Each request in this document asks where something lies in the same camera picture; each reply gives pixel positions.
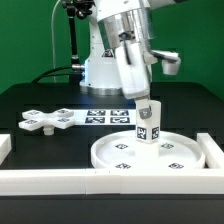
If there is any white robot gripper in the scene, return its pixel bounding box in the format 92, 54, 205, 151
115, 42, 152, 120

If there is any white round table top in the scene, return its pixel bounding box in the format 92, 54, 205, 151
91, 130, 205, 171

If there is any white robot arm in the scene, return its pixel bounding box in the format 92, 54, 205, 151
80, 0, 184, 120

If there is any white right fence bar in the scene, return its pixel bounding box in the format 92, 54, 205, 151
197, 133, 224, 169

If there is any white fence bar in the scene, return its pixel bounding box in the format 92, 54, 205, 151
0, 169, 224, 196
197, 133, 224, 169
0, 134, 12, 165

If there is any white cross-shaped table base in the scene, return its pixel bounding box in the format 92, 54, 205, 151
18, 108, 75, 136

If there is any white front fence bar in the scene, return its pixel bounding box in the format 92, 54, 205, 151
0, 169, 224, 196

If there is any white left fence bar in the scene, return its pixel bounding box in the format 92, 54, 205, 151
0, 134, 12, 165

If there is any white marker base plate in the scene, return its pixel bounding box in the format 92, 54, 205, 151
71, 109, 136, 126

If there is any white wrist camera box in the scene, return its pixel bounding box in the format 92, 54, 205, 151
143, 50, 181, 75

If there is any black cable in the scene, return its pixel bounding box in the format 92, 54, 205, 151
31, 65, 75, 84

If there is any white cable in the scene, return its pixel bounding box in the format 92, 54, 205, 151
50, 0, 63, 84

